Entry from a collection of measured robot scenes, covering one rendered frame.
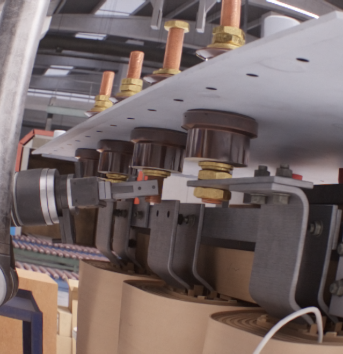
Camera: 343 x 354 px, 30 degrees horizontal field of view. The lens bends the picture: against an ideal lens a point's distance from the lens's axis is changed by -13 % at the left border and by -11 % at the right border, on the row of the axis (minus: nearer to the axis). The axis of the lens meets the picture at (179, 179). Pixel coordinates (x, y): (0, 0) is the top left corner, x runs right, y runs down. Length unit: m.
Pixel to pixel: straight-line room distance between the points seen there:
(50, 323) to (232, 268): 1.34
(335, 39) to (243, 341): 0.42
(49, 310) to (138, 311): 1.23
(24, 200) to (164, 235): 0.27
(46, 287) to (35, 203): 1.19
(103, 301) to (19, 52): 0.67
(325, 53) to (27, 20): 0.70
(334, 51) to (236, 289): 0.67
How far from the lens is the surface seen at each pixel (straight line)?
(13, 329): 2.40
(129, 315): 1.25
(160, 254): 1.22
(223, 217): 1.12
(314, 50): 0.56
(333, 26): 0.47
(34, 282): 2.38
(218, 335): 0.86
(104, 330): 1.54
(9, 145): 1.11
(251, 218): 1.02
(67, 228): 1.22
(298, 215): 0.78
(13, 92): 1.12
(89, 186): 1.18
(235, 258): 1.16
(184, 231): 1.25
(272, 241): 0.83
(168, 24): 1.28
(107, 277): 1.52
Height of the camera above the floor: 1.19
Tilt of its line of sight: 4 degrees up
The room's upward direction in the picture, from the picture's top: 7 degrees clockwise
